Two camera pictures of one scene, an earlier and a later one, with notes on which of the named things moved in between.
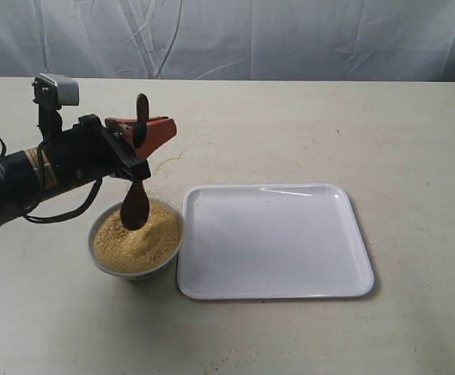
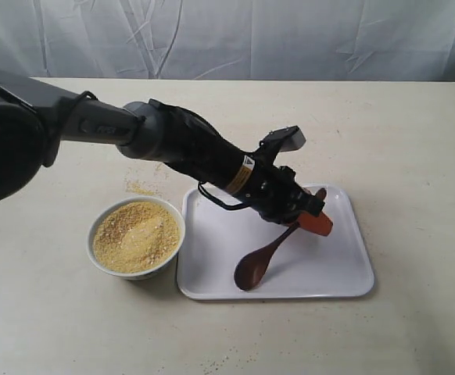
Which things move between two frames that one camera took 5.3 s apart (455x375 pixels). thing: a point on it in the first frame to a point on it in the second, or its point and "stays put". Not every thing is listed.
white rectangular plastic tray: [271, 241] stays put
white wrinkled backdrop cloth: [419, 41] stays put
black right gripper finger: [126, 157] to [314, 203]
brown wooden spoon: [134, 209] to [251, 271]
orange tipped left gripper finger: [159, 130] to [321, 225]
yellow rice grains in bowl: [120, 248] stays put
